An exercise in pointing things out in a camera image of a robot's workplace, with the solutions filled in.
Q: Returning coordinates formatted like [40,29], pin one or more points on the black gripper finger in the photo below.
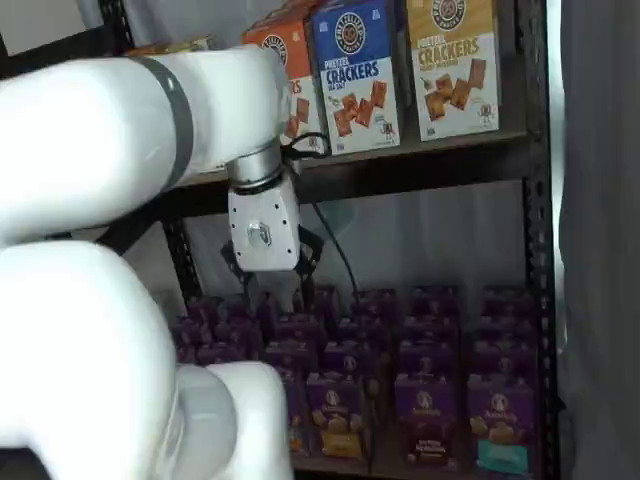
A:
[236,267]
[311,255]

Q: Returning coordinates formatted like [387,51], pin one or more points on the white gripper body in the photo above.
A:
[265,230]

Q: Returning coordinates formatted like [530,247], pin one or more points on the purple box brown patch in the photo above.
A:
[434,300]
[430,360]
[427,415]
[432,330]

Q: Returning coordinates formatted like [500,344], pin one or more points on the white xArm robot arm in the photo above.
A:
[100,125]

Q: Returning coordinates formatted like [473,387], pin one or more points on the purple box pink patch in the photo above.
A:
[207,309]
[195,330]

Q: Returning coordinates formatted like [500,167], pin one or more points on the purple box violet patch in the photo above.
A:
[235,331]
[222,354]

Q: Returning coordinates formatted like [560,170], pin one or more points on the purple box green patch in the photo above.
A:
[295,415]
[292,357]
[300,327]

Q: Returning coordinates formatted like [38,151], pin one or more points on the purple box orange patch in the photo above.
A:
[337,415]
[352,359]
[375,302]
[365,330]

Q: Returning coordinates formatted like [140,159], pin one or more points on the orange cheddar pretzel crackers box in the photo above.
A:
[305,107]

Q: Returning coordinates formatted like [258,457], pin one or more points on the blue sea salt crackers box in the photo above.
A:
[360,75]

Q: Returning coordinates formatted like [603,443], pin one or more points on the purple box teal patch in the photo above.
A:
[505,360]
[507,300]
[507,330]
[502,420]

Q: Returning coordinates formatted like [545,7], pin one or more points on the Simple Mills almond bars box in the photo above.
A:
[170,47]

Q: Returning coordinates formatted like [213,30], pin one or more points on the yellow honey mustard crackers box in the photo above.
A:
[452,70]

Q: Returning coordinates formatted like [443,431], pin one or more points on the brown cardboard tray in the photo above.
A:
[537,200]

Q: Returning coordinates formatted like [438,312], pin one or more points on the grey side curtain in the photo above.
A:
[600,250]

